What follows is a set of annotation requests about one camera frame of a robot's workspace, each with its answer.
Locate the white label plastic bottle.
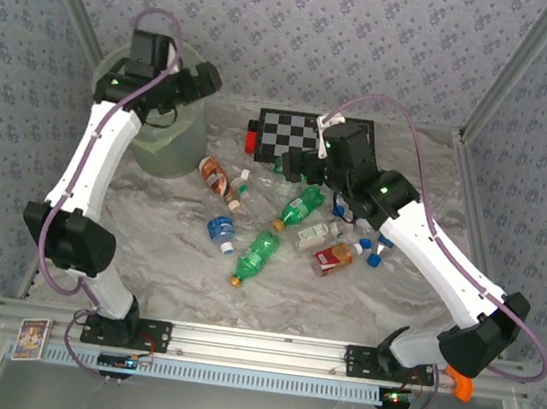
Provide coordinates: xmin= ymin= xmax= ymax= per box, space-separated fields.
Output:
xmin=291 ymin=215 xmax=356 ymax=261

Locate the blue label bottle white cap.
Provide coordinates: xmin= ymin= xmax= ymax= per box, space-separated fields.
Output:
xmin=203 ymin=213 xmax=239 ymax=257

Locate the right circuit board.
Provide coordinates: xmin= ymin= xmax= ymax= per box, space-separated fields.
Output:
xmin=380 ymin=387 xmax=419 ymax=409

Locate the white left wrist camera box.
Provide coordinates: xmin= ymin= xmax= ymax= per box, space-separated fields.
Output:
xmin=164 ymin=41 xmax=183 ymax=75

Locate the black grey checkerboard panel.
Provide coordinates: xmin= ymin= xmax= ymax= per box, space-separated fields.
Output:
xmin=252 ymin=105 xmax=382 ymax=178

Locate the aluminium side rail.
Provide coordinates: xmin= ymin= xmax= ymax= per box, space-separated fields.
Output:
xmin=428 ymin=131 xmax=535 ymax=358

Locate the clear water bottle blue cap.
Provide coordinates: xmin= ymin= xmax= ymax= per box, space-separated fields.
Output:
xmin=329 ymin=191 xmax=351 ymax=220

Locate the light blue cable duct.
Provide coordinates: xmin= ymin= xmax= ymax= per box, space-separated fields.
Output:
xmin=5 ymin=336 xmax=390 ymax=409

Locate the left circuit board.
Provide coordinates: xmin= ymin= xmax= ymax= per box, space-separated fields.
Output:
xmin=97 ymin=350 xmax=153 ymax=372

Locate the circuit board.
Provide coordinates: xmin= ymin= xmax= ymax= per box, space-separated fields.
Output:
xmin=380 ymin=387 xmax=419 ymax=409
xmin=97 ymin=350 xmax=153 ymax=372

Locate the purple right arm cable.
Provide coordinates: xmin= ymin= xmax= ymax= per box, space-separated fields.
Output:
xmin=294 ymin=89 xmax=547 ymax=409

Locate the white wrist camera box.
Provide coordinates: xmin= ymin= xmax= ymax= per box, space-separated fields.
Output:
xmin=316 ymin=111 xmax=347 ymax=134
xmin=164 ymin=41 xmax=183 ymax=75

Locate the clear plastic bottle white cap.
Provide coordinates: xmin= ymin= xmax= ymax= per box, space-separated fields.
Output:
xmin=236 ymin=168 xmax=303 ymax=204

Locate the grey mesh waste bin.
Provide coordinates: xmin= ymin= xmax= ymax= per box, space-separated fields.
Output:
xmin=80 ymin=37 xmax=220 ymax=184

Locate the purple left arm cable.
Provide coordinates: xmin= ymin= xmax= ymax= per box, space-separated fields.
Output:
xmin=22 ymin=0 xmax=189 ymax=387

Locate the playing card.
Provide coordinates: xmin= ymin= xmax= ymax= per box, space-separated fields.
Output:
xmin=12 ymin=314 xmax=54 ymax=365

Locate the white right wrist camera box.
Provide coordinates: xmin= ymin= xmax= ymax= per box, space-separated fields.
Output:
xmin=316 ymin=111 xmax=347 ymax=134

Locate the green plastic bin liner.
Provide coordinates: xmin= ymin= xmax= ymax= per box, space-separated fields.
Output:
xmin=82 ymin=39 xmax=213 ymax=163

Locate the red label plastic bottle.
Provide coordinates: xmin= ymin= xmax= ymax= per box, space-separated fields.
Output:
xmin=308 ymin=237 xmax=365 ymax=282

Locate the orange plastic hook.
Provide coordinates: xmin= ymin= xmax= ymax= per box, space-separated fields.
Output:
xmin=441 ymin=365 xmax=478 ymax=404

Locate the clear bottle green white cap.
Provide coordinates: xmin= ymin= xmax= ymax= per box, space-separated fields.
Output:
xmin=230 ymin=183 xmax=276 ymax=230

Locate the red and black block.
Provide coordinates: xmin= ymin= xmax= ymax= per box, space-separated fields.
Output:
xmin=243 ymin=117 xmax=261 ymax=156

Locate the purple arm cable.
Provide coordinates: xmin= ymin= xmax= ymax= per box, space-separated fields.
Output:
xmin=294 ymin=89 xmax=547 ymax=409
xmin=22 ymin=0 xmax=189 ymax=387

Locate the brown label plastic bottle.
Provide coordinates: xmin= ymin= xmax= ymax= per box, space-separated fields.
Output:
xmin=193 ymin=155 xmax=249 ymax=212

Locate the aluminium front rail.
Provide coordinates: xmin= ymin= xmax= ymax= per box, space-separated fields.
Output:
xmin=0 ymin=296 xmax=534 ymax=404

